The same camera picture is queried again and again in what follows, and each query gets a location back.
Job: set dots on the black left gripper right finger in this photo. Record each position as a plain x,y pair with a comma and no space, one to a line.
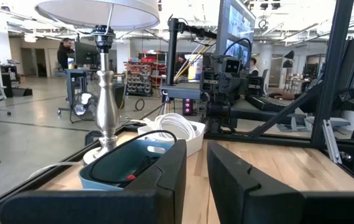
235,193

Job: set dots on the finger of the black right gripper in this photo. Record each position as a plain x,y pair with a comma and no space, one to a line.
255,85
210,81

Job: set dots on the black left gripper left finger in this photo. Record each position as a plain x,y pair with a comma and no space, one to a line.
161,186

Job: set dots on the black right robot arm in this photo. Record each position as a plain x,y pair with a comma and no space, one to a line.
218,118

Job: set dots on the person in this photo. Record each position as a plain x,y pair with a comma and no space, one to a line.
181,60
253,65
64,54

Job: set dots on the black keyboard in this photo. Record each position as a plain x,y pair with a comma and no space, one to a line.
267,104

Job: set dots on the person's hand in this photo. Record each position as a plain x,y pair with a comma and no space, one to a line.
281,95

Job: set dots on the computer with pink lights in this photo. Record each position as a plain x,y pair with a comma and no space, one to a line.
187,106

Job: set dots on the black monitor stand pole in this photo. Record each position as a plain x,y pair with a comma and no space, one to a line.
172,53

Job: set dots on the teal plastic bin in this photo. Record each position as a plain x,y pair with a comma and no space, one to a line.
117,161

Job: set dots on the white plastic bin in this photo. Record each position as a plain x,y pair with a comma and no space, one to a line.
195,143

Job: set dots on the shelf with red bins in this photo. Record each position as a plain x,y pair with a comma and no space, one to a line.
139,77

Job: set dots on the silver table lamp white shade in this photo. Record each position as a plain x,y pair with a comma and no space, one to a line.
106,102

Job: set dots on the black background monitor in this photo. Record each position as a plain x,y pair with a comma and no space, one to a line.
85,53

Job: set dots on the grey rolling cart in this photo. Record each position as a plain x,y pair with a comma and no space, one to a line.
75,84

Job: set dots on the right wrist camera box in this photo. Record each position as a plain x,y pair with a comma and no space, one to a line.
232,66

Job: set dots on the large wall monitor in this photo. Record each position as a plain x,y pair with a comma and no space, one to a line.
237,25

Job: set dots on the silver metal bracket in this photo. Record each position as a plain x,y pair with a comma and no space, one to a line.
330,140

